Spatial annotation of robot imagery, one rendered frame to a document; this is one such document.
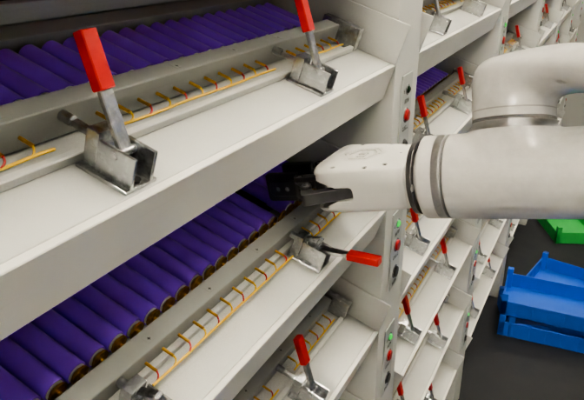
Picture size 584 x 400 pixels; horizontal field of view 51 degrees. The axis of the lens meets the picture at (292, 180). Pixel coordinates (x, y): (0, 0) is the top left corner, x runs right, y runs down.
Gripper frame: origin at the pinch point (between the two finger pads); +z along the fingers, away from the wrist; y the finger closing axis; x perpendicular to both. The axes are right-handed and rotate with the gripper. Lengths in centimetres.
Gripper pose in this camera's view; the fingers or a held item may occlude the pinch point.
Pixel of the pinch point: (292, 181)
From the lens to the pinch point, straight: 69.8
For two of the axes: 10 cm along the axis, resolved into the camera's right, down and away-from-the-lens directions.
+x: 1.9, 9.4, 2.7
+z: -8.6, 0.2, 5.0
